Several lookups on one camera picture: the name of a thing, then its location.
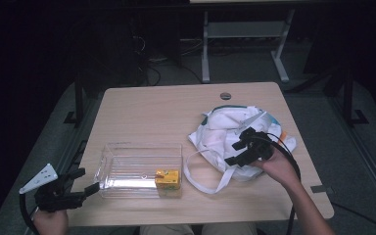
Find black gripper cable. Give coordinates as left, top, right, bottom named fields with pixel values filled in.
left=18, top=192, right=41, bottom=235
left=263, top=131, right=304, bottom=235

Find white metal desk frame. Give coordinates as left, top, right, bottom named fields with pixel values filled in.
left=189, top=0, right=297, bottom=84

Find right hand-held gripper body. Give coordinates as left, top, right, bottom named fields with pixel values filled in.
left=234, top=111, right=276, bottom=167

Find yellow juice carton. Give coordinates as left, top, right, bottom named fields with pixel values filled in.
left=154, top=167, right=181, bottom=199

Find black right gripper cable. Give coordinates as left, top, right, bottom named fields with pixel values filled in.
left=263, top=131, right=304, bottom=235

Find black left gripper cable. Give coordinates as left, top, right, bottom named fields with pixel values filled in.
left=18, top=192, right=41, bottom=235

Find person's right hand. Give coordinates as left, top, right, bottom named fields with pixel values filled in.
left=252, top=147, right=304, bottom=191

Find grey tape strip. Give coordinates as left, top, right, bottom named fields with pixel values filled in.
left=309, top=184, right=335, bottom=195

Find person's left hand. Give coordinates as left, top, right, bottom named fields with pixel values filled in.
left=32, top=209, right=70, bottom=235

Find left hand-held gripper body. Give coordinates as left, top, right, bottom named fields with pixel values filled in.
left=19, top=163, right=86, bottom=213

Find black metal stand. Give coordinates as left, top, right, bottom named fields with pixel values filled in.
left=63, top=71, right=86, bottom=128
left=337, top=65, right=370, bottom=127

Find black floor cables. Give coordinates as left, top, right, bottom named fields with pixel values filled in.
left=131, top=32, right=204, bottom=87

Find clear plastic container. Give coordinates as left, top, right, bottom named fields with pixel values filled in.
left=92, top=141, right=184, bottom=200

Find white tote bag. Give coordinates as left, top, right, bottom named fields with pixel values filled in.
left=182, top=105, right=298, bottom=196

